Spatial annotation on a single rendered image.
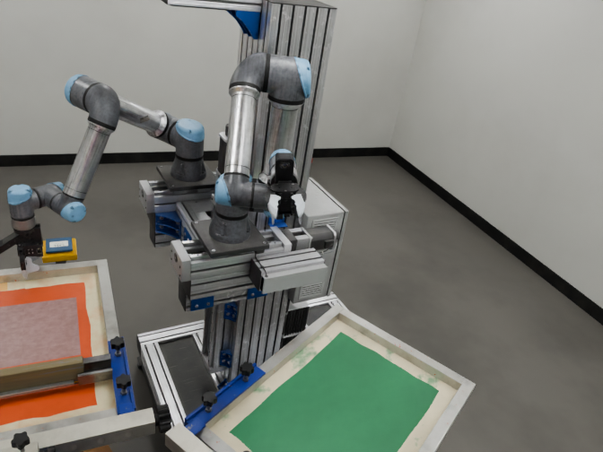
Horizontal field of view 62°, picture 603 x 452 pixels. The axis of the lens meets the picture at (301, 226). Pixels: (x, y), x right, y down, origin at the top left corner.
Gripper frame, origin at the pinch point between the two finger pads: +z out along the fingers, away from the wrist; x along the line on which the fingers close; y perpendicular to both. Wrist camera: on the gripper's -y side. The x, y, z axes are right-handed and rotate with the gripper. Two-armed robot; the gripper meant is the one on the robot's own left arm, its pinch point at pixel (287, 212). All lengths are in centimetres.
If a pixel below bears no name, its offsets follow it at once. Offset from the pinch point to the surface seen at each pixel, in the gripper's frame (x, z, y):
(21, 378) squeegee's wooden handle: 75, -4, 54
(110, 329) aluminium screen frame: 59, -31, 61
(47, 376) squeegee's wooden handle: 69, -6, 56
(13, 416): 77, 3, 62
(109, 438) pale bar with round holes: 48, 13, 60
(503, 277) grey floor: -191, -227, 196
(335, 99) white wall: -72, -447, 111
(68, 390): 66, -7, 64
